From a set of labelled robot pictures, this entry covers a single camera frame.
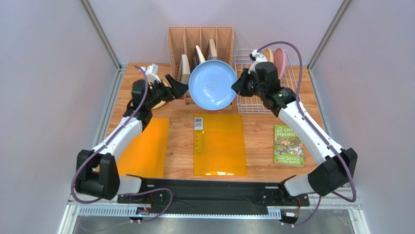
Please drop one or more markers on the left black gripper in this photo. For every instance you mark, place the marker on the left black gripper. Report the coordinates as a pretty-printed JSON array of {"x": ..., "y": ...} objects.
[{"x": 179, "y": 88}]

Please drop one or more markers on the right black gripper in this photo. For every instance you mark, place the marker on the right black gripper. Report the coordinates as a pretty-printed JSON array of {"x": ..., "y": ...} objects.
[{"x": 246, "y": 86}]

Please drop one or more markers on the blue plate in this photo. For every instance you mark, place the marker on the blue plate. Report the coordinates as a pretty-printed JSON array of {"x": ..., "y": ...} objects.
[{"x": 210, "y": 85}]

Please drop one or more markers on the yellow bear plate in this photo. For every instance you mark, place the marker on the yellow bear plate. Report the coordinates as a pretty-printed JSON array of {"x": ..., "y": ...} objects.
[{"x": 162, "y": 102}]

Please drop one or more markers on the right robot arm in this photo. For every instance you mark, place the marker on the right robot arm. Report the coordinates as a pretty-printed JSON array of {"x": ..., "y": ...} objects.
[{"x": 335, "y": 164}]

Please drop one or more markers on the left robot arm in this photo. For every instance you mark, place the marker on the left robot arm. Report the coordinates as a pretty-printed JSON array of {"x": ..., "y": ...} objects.
[{"x": 97, "y": 174}]

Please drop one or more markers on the left book blue cover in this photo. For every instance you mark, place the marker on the left book blue cover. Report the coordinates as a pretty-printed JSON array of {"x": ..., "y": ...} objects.
[{"x": 184, "y": 69}]

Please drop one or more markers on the middle book black cover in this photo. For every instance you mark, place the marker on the middle book black cover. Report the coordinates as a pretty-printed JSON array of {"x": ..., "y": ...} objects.
[{"x": 198, "y": 56}]

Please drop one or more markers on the right book grey cover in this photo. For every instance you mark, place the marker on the right book grey cover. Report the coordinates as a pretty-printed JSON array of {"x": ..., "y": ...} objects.
[{"x": 212, "y": 51}]

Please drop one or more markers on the pink plastic file organizer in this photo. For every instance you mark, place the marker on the pink plastic file organizer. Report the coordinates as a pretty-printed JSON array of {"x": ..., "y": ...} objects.
[{"x": 183, "y": 39}]

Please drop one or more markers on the pink plate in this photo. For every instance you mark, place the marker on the pink plate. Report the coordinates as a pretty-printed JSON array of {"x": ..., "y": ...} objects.
[{"x": 280, "y": 61}]

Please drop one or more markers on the centre orange plastic sheet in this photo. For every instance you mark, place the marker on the centre orange plastic sheet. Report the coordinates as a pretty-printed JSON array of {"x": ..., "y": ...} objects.
[{"x": 219, "y": 145}]

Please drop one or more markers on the orange plastic sheet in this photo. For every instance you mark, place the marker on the orange plastic sheet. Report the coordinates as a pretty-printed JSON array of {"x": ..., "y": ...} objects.
[
  {"x": 146, "y": 154},
  {"x": 219, "y": 145}
]

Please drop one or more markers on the left orange plastic sheet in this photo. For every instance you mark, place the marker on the left orange plastic sheet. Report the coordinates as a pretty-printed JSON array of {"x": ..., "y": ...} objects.
[{"x": 146, "y": 154}]

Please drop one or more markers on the green treehouse book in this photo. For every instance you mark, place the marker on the green treehouse book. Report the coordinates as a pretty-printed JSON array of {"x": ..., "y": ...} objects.
[{"x": 287, "y": 147}]

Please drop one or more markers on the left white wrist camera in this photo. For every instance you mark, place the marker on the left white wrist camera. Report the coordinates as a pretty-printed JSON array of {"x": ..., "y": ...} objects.
[{"x": 151, "y": 73}]

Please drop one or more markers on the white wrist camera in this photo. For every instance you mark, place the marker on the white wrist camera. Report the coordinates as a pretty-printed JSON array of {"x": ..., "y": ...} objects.
[
  {"x": 257, "y": 58},
  {"x": 151, "y": 73}
]

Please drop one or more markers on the white wire dish rack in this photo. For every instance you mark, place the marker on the white wire dish rack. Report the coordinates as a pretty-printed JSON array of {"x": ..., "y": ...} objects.
[{"x": 254, "y": 105}]

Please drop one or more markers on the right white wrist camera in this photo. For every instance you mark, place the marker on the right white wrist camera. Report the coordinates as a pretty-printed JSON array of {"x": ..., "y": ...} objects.
[{"x": 257, "y": 58}]

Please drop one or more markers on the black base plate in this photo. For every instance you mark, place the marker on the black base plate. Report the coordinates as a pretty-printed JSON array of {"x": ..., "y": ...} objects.
[{"x": 209, "y": 197}]

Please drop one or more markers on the aluminium rail frame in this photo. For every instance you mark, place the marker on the aluminium rail frame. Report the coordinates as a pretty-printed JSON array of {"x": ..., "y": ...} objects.
[{"x": 290, "y": 217}]

